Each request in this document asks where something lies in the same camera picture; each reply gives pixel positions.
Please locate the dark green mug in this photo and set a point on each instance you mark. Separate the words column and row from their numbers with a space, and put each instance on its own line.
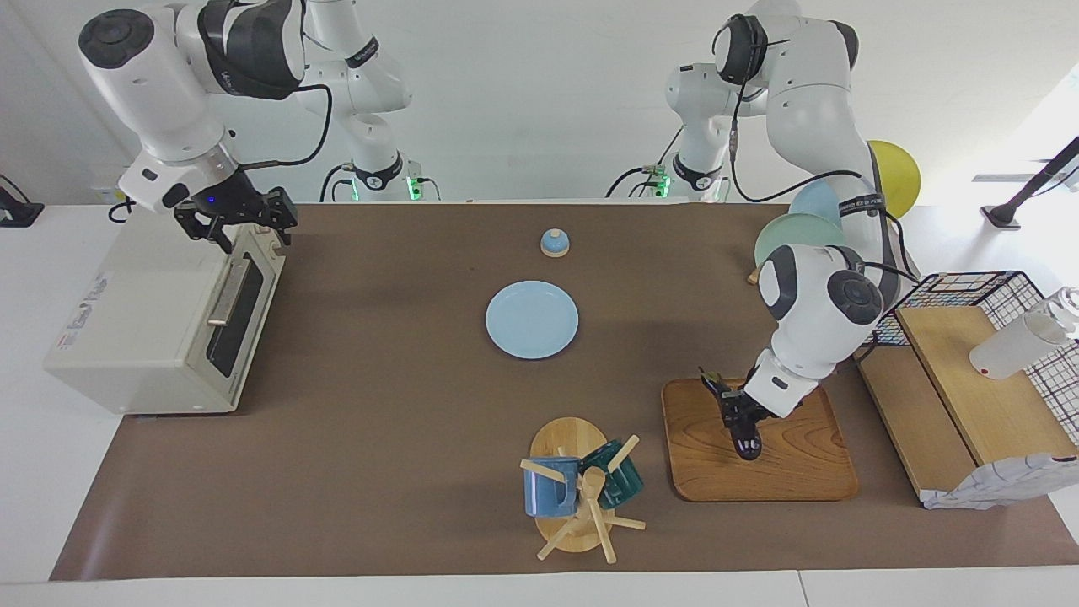
column 620, row 480

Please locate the green lit connector box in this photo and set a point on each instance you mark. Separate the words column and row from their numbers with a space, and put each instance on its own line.
column 414, row 187
column 657, row 181

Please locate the blue mug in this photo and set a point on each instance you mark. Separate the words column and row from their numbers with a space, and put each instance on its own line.
column 548, row 493

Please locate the cream toaster oven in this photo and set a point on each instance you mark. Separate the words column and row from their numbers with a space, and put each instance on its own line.
column 135, row 312

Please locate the white power strip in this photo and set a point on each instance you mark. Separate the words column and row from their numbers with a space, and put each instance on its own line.
column 105, row 194

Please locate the dark purple eggplant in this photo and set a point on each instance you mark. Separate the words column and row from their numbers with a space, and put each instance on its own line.
column 748, row 445

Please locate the wooden plate rack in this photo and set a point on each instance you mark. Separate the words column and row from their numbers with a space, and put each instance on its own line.
column 754, row 276

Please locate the rectangular wooden tray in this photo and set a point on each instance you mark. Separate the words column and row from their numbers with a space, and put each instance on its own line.
column 801, row 468

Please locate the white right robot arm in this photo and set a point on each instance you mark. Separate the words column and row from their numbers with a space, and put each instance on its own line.
column 143, row 93

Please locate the wooden mug tree stand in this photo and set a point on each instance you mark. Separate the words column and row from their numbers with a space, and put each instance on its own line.
column 565, row 438

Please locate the black stand leg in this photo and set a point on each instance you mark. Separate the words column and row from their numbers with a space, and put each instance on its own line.
column 1024, row 198

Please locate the light green plate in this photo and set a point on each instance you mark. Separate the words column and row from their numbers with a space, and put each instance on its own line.
column 792, row 232

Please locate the black table mount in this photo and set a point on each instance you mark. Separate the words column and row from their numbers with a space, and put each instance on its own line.
column 17, row 212

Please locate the brown table mat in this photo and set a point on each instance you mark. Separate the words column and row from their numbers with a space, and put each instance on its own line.
column 421, row 464

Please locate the glass oven door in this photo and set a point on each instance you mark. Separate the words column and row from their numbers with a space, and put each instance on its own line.
column 244, row 337

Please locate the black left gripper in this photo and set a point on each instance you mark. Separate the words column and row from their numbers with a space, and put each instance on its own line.
column 750, row 406

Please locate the white cup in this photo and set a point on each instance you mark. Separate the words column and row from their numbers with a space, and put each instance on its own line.
column 1011, row 350

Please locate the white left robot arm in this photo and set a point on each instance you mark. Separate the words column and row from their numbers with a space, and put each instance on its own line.
column 809, row 101

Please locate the blue lid with wooden knob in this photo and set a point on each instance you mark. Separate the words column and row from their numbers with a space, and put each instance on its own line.
column 555, row 244

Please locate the light blue plate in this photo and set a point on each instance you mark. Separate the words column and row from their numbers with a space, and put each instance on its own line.
column 531, row 320
column 816, row 202

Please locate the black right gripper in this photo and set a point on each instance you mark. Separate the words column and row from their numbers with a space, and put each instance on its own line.
column 219, row 202

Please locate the yellow plate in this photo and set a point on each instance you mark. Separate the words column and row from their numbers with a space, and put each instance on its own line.
column 898, row 177

